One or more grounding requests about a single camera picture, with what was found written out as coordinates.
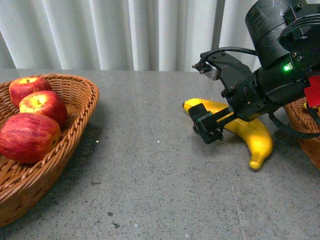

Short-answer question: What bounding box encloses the large red apple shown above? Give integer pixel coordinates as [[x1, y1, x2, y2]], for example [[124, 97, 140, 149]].
[[0, 113, 61, 164]]

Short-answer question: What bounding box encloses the dark red apple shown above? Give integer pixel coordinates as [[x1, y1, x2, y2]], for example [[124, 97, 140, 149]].
[[9, 77, 52, 109]]

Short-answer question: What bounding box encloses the white pleated curtain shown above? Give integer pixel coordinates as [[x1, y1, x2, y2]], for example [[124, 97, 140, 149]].
[[0, 0, 254, 72]]

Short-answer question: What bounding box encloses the black camera cable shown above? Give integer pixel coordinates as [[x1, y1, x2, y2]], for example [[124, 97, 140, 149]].
[[199, 46, 258, 63]]

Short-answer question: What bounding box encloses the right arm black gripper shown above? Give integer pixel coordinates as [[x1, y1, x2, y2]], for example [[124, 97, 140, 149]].
[[188, 70, 281, 144]]

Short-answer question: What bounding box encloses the brown wicker basket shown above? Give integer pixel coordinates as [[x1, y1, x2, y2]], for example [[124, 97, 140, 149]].
[[0, 73, 100, 227], [284, 97, 320, 170]]

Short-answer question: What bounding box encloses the yellow banana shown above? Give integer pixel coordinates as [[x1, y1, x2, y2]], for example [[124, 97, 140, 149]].
[[182, 98, 273, 170]]

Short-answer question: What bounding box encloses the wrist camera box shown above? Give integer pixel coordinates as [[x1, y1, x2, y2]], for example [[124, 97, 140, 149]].
[[192, 51, 252, 92]]

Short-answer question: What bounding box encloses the right brown wicker basket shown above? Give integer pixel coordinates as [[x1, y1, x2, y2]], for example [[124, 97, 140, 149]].
[[284, 97, 320, 170]]

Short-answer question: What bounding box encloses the red yellow apple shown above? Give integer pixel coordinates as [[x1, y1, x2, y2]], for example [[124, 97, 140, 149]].
[[19, 90, 68, 130]]

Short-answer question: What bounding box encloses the left brown wicker basket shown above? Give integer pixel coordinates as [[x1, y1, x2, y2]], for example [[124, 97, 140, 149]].
[[0, 73, 100, 227]]

